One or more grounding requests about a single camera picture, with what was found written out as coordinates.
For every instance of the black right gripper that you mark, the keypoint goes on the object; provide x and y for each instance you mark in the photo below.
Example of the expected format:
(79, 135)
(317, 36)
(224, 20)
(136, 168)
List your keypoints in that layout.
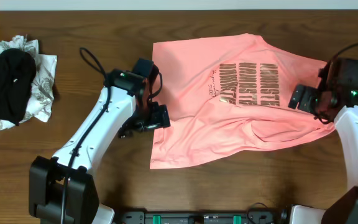
(301, 98)

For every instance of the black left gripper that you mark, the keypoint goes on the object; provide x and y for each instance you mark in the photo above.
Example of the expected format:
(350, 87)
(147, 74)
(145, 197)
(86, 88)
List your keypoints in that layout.
(151, 125)

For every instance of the pink printed t-shirt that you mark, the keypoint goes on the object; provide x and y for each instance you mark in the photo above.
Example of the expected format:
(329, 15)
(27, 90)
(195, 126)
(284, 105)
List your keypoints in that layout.
(230, 94)

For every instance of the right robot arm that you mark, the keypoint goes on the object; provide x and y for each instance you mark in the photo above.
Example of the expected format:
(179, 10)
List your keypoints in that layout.
(341, 107)

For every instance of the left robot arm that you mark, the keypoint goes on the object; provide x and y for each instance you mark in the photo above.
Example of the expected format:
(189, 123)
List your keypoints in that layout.
(62, 188)

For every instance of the white floral patterned cloth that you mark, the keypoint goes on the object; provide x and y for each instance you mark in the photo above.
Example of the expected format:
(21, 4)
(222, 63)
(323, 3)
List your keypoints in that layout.
(41, 99)

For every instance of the black garment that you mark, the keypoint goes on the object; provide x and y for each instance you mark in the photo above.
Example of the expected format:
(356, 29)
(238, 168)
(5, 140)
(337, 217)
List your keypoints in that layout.
(17, 72)

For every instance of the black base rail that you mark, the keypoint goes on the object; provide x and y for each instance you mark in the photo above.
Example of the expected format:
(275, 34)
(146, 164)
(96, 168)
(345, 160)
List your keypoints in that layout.
(257, 217)

